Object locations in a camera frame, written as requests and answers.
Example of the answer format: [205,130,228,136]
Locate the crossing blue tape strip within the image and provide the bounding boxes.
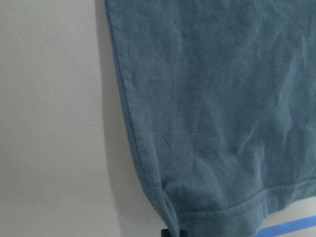
[255,216,316,237]

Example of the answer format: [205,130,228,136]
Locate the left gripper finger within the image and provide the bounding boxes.
[160,229,189,237]

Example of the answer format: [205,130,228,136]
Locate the black t-shirt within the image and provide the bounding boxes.
[105,0,316,237]

